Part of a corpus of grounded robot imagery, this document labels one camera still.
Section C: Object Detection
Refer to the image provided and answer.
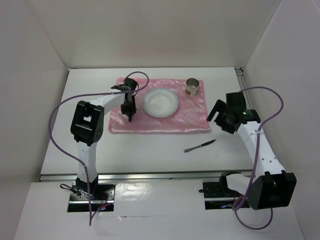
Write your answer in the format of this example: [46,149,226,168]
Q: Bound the white ribbed plate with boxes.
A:
[142,87,179,118]

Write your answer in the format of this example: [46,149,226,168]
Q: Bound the pink rose satin placemat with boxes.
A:
[108,78,211,134]

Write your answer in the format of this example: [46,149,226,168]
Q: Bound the metal cup with paper sleeve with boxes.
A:
[185,78,200,96]

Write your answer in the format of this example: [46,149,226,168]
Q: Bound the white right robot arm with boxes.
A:
[207,92,297,211]

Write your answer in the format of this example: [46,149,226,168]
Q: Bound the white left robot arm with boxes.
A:
[70,77,139,200]

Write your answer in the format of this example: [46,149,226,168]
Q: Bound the silver table knife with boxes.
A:
[183,139,216,153]

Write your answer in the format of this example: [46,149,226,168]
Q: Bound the aluminium rail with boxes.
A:
[39,169,253,182]

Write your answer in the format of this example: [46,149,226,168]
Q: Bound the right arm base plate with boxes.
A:
[198,181,241,210]

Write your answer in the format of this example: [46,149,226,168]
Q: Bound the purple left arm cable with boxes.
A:
[47,71,150,227]

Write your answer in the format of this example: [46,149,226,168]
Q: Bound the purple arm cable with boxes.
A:
[47,71,150,227]
[232,86,285,230]

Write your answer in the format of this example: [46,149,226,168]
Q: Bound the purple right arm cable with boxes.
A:
[232,86,285,230]

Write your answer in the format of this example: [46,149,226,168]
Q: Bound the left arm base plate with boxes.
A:
[60,184,116,213]

